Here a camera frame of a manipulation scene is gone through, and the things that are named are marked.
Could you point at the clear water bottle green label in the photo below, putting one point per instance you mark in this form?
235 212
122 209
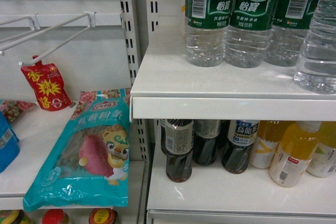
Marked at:
315 68

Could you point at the white shelf with water bottles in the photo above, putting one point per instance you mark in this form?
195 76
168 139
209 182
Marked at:
167 86

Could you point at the left shelf water bottle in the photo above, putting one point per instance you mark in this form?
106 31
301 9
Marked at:
205 33

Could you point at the shelf water bottle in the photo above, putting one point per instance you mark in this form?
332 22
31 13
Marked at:
290 25
205 33
248 33

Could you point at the perforated white shelf upright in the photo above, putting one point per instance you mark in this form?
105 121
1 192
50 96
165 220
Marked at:
140 149

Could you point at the middle shelf water bottle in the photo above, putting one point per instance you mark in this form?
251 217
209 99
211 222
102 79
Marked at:
248 33

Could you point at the right shelf water bottle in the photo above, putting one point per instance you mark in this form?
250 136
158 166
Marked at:
290 25

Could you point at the front dark tea bottle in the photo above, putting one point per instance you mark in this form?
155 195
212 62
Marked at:
179 148

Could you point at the dark tea bottle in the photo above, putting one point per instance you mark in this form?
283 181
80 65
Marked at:
205 141
179 148

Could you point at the rear dark tea bottle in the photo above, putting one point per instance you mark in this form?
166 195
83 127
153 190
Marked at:
205 141

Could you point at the oolong tea bottle white label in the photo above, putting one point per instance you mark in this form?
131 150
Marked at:
240 139

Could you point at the teal sweet potato noodle bag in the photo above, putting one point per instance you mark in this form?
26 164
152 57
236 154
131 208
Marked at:
89 163

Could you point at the rear yellow juice bottle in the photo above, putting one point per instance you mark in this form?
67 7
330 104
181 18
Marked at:
267 140

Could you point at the yellow juice bottle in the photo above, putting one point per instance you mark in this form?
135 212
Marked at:
294 152
267 140

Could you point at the red sauce pouch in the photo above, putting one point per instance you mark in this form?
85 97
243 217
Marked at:
48 86

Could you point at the front yellow juice bottle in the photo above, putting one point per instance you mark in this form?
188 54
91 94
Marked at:
294 152

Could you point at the blue snack bag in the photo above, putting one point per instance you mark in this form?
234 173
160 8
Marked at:
9 144

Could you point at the white wire display hook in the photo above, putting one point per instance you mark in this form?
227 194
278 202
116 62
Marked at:
48 39

